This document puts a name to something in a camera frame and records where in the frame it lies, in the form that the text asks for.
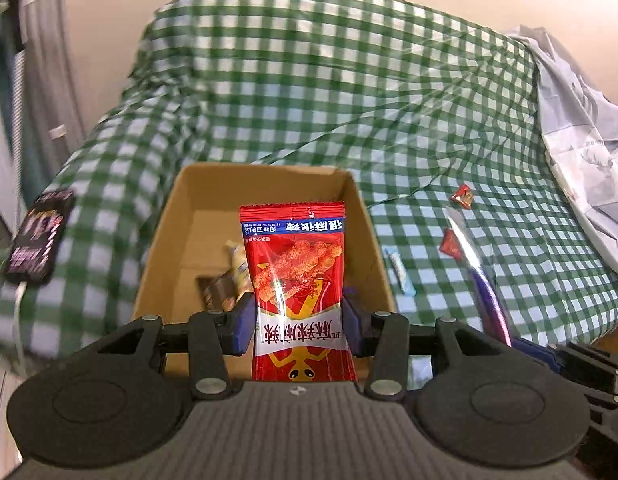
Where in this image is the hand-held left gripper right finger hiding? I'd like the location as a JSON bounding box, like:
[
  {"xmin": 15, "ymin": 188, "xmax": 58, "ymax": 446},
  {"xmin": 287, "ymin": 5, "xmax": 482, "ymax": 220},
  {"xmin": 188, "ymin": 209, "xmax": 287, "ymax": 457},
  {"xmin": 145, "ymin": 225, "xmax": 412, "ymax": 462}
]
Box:
[{"xmin": 342, "ymin": 287, "xmax": 494, "ymax": 401}]

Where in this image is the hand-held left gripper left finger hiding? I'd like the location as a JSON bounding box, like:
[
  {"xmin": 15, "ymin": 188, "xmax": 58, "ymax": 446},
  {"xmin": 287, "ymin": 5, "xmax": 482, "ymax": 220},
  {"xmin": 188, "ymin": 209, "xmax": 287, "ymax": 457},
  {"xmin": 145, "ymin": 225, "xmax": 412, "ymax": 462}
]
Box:
[{"xmin": 96, "ymin": 292, "xmax": 256, "ymax": 402}]

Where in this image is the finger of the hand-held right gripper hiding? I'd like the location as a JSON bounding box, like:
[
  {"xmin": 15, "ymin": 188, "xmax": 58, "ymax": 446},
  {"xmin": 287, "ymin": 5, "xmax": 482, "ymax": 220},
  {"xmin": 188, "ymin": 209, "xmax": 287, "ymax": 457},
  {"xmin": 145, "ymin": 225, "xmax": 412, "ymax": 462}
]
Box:
[{"xmin": 511, "ymin": 337, "xmax": 618, "ymax": 403}]

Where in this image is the yellow brown snack packet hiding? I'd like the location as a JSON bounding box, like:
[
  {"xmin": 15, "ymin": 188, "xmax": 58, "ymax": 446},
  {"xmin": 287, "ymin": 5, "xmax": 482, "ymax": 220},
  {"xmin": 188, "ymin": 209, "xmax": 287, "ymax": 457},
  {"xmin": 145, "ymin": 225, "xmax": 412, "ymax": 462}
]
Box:
[{"xmin": 198, "ymin": 241, "xmax": 250, "ymax": 312}]

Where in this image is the red spicy snack packet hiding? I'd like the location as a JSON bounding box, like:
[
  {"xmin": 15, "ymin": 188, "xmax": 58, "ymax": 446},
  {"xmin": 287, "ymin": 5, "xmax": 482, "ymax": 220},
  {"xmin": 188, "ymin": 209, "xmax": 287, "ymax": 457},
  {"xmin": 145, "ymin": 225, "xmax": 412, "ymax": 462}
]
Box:
[{"xmin": 239, "ymin": 201, "xmax": 360, "ymax": 383}]

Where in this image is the pink purple long packet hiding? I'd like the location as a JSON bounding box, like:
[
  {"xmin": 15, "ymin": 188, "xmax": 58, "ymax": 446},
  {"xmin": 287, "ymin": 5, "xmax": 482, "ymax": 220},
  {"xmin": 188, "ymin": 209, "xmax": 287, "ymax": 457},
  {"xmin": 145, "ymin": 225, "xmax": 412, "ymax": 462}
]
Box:
[{"xmin": 444, "ymin": 208, "xmax": 514, "ymax": 348}]

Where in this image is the cardboard box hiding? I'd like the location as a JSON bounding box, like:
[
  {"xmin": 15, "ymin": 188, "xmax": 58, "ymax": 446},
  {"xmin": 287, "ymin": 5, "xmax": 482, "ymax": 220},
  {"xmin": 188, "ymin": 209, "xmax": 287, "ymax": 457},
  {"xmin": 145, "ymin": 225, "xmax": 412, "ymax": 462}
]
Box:
[{"xmin": 130, "ymin": 162, "xmax": 396, "ymax": 381}]

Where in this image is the blue white stick packet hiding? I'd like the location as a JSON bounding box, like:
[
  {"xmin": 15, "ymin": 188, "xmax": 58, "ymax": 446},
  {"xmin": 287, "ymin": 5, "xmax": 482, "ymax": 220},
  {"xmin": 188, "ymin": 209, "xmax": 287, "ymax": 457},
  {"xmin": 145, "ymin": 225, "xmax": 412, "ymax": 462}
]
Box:
[{"xmin": 384, "ymin": 247, "xmax": 414, "ymax": 293}]

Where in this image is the black smartphone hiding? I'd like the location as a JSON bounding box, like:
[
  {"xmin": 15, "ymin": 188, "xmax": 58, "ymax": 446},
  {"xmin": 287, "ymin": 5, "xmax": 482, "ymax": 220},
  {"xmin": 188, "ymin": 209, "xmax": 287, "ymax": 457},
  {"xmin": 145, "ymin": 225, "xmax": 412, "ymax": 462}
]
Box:
[{"xmin": 6, "ymin": 189, "xmax": 77, "ymax": 286}]

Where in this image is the green checked cloth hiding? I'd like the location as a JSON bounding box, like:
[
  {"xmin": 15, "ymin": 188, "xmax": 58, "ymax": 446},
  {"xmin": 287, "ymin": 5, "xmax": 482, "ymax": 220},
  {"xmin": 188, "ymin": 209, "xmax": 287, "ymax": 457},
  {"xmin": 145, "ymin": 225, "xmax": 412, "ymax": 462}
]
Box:
[{"xmin": 0, "ymin": 0, "xmax": 618, "ymax": 363}]

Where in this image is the grey teal curtain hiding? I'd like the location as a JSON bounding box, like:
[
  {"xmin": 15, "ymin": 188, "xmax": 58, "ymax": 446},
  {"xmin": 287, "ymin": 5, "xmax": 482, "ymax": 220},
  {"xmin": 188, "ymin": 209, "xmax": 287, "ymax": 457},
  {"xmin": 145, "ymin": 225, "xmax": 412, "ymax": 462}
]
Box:
[{"xmin": 0, "ymin": 0, "xmax": 87, "ymax": 201}]

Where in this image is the white charging cable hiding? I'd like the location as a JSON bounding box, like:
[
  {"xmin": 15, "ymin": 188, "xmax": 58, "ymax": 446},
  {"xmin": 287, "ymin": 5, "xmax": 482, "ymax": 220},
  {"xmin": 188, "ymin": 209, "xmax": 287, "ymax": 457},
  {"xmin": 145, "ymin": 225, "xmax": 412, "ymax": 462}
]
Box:
[{"xmin": 11, "ymin": 281, "xmax": 28, "ymax": 363}]

